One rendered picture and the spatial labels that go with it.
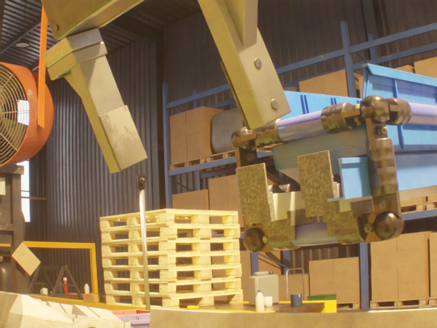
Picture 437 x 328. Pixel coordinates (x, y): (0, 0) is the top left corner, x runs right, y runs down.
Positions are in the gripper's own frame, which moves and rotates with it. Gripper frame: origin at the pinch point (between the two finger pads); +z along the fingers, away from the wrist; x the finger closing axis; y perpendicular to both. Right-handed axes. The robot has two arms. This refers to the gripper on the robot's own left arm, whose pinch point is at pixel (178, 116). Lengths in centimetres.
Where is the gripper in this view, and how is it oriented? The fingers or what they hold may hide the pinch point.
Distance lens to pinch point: 39.8
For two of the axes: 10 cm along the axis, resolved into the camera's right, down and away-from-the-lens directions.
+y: 6.3, -3.4, 7.0
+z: 3.7, 9.2, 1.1
